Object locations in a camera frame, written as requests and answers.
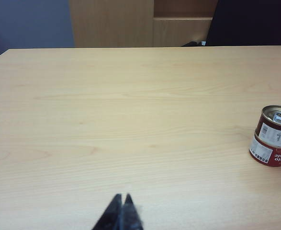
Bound red tomato paste can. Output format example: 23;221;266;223
248;134;281;167

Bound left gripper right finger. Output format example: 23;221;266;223
122;193;145;230

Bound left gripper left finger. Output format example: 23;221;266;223
91;193;123;230

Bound wooden cabinet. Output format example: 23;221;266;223
69;0;281;48

